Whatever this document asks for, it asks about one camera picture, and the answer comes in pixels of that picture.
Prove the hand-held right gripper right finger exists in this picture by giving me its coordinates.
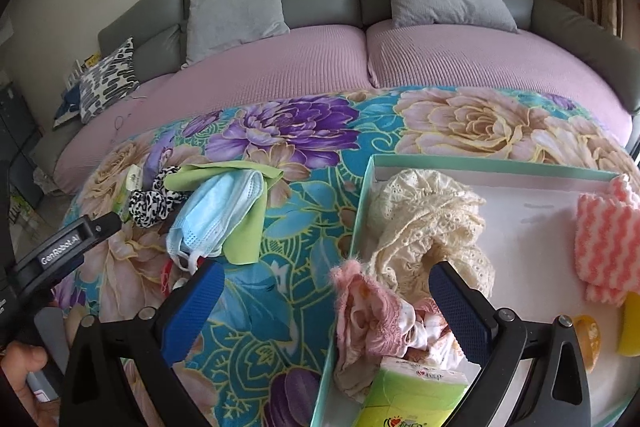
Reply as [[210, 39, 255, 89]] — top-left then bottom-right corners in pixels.
[[429, 260, 593, 427]]

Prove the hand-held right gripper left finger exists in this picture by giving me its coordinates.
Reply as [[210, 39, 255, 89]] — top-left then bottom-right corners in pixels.
[[60, 259, 226, 427]]

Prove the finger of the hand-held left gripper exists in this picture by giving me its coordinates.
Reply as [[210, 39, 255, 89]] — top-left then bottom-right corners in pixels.
[[91, 212, 122, 238]]

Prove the leopard print scrunchie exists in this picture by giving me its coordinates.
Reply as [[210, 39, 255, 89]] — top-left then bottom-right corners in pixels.
[[129, 166, 192, 229]]

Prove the pink lace underwear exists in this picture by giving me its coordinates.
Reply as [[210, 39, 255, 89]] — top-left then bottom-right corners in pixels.
[[330, 257, 469, 396]]

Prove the cream lace cloth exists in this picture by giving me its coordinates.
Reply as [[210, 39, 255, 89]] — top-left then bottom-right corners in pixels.
[[366, 169, 496, 301]]

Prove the green tissue packet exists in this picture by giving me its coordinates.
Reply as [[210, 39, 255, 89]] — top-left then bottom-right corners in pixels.
[[116, 164, 147, 214], [352, 355, 471, 427]]

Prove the white box with teal rim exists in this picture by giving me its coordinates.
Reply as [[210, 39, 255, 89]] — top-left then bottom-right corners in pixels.
[[310, 153, 640, 427]]

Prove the pink white wavy striped cloth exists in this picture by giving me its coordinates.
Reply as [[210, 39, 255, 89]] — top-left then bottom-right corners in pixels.
[[574, 174, 640, 307]]

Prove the orange soft toy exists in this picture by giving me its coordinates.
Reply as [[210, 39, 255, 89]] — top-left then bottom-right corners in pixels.
[[572, 314, 604, 374]]

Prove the yellow soft item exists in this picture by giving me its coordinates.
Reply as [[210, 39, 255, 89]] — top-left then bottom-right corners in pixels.
[[616, 291, 640, 358]]

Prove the person's left hand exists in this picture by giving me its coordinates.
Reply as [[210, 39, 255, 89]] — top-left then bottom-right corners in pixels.
[[0, 340, 51, 423]]

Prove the small red white item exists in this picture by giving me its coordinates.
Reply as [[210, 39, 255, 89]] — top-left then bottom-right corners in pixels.
[[160, 257, 194, 294]]

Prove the thin black hair band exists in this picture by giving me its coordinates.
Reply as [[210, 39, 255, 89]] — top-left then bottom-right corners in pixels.
[[111, 96, 147, 144]]

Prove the blue face mask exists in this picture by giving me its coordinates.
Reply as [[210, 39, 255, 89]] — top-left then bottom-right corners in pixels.
[[166, 170, 266, 271]]

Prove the dark cabinet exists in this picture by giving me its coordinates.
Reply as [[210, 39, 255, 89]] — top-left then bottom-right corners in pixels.
[[0, 79, 45, 210]]

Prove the black white patterned pillow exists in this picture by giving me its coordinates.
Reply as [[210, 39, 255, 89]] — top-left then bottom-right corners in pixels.
[[79, 38, 141, 126]]

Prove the stack of books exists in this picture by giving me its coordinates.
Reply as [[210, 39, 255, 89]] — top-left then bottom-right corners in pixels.
[[65, 52, 104, 88]]

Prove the floral blanket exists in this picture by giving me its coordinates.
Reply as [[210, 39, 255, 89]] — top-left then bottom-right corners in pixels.
[[50, 86, 637, 427]]

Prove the plain grey pillow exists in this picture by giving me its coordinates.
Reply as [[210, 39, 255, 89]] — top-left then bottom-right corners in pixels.
[[182, 0, 291, 68]]

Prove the pink sofa cover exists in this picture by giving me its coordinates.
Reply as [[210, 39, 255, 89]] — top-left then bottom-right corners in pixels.
[[52, 24, 634, 196]]

